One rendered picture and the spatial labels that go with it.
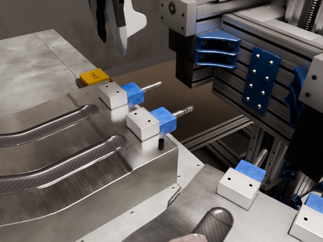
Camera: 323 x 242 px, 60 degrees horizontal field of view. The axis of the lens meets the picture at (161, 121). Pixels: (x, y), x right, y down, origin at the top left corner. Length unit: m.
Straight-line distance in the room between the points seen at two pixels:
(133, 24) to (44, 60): 0.55
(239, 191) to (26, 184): 0.30
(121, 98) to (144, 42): 1.96
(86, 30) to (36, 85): 1.42
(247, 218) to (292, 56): 0.43
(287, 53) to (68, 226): 0.59
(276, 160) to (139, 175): 0.71
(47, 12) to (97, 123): 1.66
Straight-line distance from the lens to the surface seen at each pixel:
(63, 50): 1.03
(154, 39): 2.52
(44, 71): 0.91
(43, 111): 0.58
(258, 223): 0.43
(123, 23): 0.45
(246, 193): 0.42
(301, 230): 0.42
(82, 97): 0.59
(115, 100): 0.53
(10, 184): 0.45
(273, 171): 1.11
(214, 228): 0.42
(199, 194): 0.44
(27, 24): 2.12
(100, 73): 0.78
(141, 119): 0.46
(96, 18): 0.52
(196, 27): 0.82
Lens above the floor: 1.20
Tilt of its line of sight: 39 degrees down
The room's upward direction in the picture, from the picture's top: straight up
